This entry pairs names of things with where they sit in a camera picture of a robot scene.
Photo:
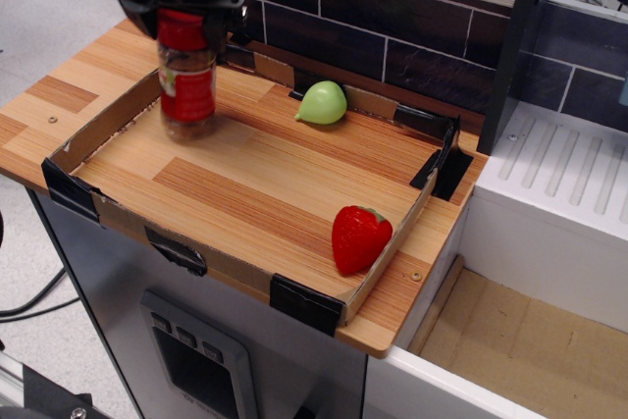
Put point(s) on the red-capped basil spice bottle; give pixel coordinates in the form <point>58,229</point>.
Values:
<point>187,66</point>

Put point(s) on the cardboard fence with black tape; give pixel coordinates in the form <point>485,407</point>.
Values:
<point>258,196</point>

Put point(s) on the green toy pear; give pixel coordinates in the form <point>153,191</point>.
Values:
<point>324,103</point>

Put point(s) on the red toy strawberry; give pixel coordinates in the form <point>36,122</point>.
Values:
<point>359,235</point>

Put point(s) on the white ribbed drainboard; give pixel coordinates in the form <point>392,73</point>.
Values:
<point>563,171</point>

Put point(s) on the dark vertical post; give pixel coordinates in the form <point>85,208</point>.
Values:
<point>497,111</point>

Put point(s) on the black metal bracket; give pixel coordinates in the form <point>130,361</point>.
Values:
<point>27,394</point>

